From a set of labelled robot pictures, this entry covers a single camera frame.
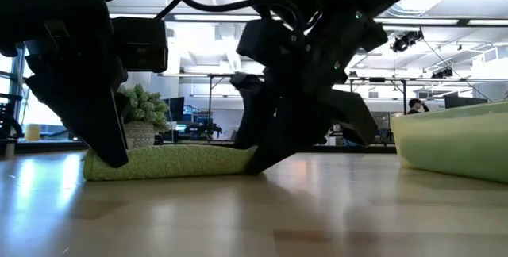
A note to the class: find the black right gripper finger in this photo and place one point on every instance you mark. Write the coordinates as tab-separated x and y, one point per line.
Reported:
289	138
252	110

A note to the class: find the black ceiling camera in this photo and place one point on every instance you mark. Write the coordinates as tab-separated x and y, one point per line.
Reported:
442	73
406	41

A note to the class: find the overhead metal rail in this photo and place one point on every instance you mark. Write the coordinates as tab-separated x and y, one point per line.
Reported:
436	22

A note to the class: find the lime green microfiber towel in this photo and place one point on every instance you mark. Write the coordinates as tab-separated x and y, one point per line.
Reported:
170	162

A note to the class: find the yellow translucent plastic basket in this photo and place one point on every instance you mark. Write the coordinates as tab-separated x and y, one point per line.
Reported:
456	146

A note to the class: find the black station frame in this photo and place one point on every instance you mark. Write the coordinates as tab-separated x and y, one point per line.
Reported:
397	79

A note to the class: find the potted green succulent plant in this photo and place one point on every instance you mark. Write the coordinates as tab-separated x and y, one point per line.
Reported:
147	110

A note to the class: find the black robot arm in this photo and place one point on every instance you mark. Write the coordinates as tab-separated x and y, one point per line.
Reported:
204	129

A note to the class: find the person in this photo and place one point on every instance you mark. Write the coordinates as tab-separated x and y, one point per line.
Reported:
416	106

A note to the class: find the yellow bin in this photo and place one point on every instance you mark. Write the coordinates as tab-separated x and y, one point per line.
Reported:
32	132

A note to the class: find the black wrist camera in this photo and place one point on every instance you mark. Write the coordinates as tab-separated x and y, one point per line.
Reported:
141	44
266	43

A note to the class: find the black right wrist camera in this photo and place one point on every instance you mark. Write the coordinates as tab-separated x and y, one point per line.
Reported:
266	43

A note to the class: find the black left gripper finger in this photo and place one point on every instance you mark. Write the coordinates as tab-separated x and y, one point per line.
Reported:
91	126
122	106

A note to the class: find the black monitor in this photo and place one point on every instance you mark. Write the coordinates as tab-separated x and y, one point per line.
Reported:
176	108
464	101

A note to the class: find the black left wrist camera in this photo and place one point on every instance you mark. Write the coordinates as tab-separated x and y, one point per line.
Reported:
141	44

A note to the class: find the black aluminium table frame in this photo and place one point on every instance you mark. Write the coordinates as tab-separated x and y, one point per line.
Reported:
357	149

